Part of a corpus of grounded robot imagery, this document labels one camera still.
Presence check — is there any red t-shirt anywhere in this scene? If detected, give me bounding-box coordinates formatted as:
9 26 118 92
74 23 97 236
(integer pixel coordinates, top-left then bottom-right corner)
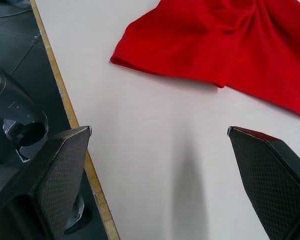
109 0 300 118

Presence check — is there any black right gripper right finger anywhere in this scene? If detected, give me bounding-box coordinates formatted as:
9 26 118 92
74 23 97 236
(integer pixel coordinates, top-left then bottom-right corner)
226 126 300 240

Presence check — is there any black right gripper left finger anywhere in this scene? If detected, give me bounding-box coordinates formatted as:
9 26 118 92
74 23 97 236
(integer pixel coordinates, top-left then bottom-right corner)
0 124 93 240

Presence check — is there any dark grey rounded shell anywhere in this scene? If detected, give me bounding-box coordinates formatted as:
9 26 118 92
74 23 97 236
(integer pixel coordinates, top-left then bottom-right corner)
0 59 50 162

